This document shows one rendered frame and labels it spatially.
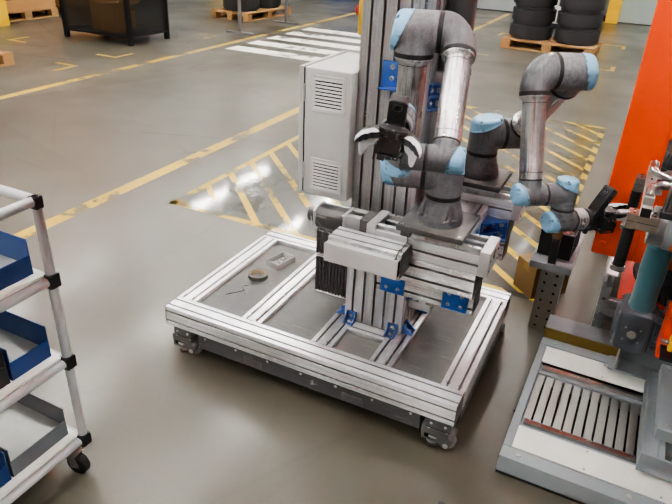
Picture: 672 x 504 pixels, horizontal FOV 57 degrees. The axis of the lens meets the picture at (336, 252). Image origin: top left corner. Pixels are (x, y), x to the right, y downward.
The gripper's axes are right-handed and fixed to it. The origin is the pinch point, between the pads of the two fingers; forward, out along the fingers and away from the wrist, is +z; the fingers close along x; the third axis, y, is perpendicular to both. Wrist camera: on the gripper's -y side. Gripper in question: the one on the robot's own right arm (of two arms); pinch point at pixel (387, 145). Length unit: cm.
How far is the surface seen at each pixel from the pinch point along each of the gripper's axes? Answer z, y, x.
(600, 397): -77, 107, -101
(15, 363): 14, 84, 89
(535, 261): -108, 71, -65
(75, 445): 6, 121, 77
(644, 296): -72, 56, -96
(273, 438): -27, 127, 18
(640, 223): -48, 21, -75
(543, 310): -125, 103, -80
